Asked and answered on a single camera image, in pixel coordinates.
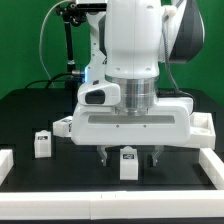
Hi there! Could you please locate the black cable on table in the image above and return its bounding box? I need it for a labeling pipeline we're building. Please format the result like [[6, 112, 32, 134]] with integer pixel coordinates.
[[24, 72, 73, 90]]

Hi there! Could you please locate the white cable loop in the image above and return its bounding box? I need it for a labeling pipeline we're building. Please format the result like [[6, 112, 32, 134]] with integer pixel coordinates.
[[38, 0, 73, 81]]

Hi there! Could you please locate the white right fence bar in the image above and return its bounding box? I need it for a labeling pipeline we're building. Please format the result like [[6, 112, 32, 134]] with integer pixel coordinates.
[[199, 148, 224, 190]]

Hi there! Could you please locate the black camera stand pole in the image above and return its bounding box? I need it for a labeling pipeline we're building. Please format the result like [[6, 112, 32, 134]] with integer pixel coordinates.
[[56, 3, 87, 90]]

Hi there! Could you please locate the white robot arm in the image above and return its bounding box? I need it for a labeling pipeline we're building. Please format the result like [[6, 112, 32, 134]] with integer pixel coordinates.
[[71, 0, 204, 162]]

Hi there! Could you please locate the white left fence piece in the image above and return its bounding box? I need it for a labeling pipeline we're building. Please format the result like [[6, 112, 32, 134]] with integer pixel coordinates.
[[0, 149, 14, 185]]

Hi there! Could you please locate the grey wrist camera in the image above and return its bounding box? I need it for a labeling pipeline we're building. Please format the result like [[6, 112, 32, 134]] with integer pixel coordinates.
[[78, 79, 121, 106]]

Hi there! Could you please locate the white fence bar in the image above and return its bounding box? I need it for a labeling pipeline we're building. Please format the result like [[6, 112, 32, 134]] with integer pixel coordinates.
[[0, 190, 224, 220], [199, 148, 224, 190]]

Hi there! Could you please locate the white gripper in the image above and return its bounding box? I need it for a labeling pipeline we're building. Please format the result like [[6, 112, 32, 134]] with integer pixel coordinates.
[[71, 98, 193, 167]]

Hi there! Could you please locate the white front fence bar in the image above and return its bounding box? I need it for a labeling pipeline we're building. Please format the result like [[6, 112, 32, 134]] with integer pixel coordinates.
[[0, 190, 224, 220]]

